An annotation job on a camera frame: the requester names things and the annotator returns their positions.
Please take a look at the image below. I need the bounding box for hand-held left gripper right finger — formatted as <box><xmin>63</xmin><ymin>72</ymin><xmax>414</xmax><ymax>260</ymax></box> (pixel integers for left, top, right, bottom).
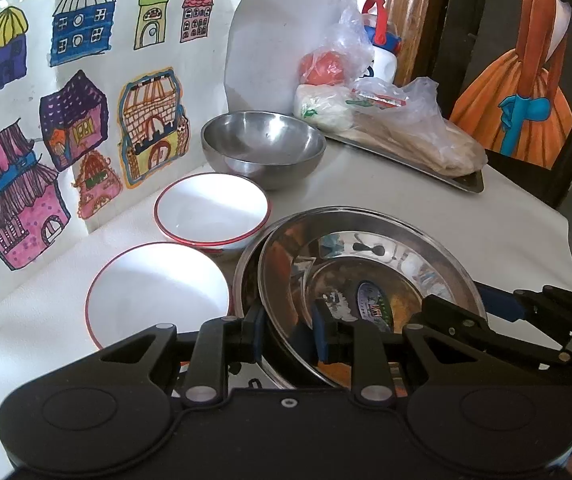
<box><xmin>312</xmin><ymin>300</ymin><xmax>469</xmax><ymax>402</ymax></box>

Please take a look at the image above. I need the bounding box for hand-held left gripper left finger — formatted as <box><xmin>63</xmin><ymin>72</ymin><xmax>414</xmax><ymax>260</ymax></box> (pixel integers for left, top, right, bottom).
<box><xmin>100</xmin><ymin>304</ymin><xmax>268</xmax><ymax>405</ymax></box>

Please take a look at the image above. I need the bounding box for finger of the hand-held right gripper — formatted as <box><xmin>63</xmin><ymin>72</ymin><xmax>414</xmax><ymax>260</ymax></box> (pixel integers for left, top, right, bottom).
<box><xmin>478</xmin><ymin>284</ymin><xmax>572</xmax><ymax>333</ymax></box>
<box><xmin>408</xmin><ymin>294</ymin><xmax>572</xmax><ymax>377</ymax></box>

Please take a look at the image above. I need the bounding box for stainless steel plate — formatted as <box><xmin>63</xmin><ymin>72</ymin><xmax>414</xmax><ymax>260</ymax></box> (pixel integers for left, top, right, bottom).
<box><xmin>257</xmin><ymin>208</ymin><xmax>488</xmax><ymax>389</ymax></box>
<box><xmin>233</xmin><ymin>205</ymin><xmax>434</xmax><ymax>392</ymax></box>

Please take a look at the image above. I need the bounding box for white enamel bowl red rim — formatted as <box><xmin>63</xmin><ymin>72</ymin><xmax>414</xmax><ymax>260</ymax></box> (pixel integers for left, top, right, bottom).
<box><xmin>84</xmin><ymin>242</ymin><xmax>231</xmax><ymax>352</ymax></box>
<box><xmin>154</xmin><ymin>172</ymin><xmax>273</xmax><ymax>252</ymax></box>

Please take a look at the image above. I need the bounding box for stainless steel bowl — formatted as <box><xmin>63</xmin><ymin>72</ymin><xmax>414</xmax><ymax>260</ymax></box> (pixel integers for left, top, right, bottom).
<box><xmin>200</xmin><ymin>111</ymin><xmax>327</xmax><ymax>191</ymax></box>

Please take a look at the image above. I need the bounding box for stainless steel tray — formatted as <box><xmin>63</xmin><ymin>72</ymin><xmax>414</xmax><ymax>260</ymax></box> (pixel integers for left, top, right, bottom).
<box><xmin>323</xmin><ymin>129</ymin><xmax>485</xmax><ymax>195</ymax></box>

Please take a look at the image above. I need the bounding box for clear bag of flatbread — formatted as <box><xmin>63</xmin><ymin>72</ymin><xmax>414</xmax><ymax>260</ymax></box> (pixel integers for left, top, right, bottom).
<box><xmin>350</xmin><ymin>77</ymin><xmax>490</xmax><ymax>177</ymax></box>

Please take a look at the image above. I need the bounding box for orange dress figure painting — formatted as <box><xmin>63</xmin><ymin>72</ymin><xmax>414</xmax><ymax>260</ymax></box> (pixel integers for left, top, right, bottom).
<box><xmin>431</xmin><ymin>0</ymin><xmax>572</xmax><ymax>208</ymax></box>

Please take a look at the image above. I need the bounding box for white food packet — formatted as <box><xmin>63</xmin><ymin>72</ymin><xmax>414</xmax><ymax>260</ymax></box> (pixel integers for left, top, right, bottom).
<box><xmin>293</xmin><ymin>83</ymin><xmax>363</xmax><ymax>134</ymax></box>

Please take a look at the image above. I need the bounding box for red food in clear bag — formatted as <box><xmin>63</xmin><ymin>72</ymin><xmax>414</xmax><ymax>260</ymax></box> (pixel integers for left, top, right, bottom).
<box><xmin>299</xmin><ymin>6</ymin><xmax>378</xmax><ymax>88</ymax></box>

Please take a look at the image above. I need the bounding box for white jug with blue lid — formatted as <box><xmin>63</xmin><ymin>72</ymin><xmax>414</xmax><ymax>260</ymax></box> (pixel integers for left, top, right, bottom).
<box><xmin>360</xmin><ymin>0</ymin><xmax>405</xmax><ymax>82</ymax></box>

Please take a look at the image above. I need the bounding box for colourful houses drawing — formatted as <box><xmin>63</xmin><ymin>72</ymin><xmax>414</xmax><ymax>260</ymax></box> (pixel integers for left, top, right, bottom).
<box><xmin>0</xmin><ymin>0</ymin><xmax>253</xmax><ymax>313</ymax></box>

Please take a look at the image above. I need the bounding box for wooden door frame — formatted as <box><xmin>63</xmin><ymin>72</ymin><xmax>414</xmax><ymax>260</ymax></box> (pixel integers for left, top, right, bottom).
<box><xmin>385</xmin><ymin>0</ymin><xmax>456</xmax><ymax>87</ymax></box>

